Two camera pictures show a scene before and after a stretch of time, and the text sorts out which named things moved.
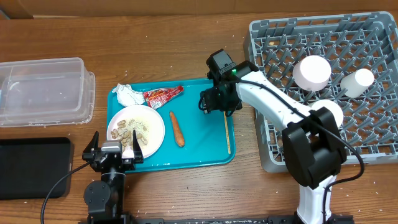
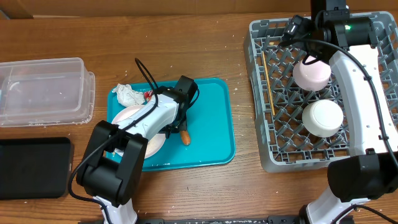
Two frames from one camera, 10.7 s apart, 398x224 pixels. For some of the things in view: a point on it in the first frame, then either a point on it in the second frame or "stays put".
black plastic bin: [30, 167] stays put
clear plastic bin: [46, 92] stays put
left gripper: [127, 165] to [181, 126]
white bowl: [311, 73] stays put
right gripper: [211, 103] to [303, 33]
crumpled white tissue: [127, 96] stays put
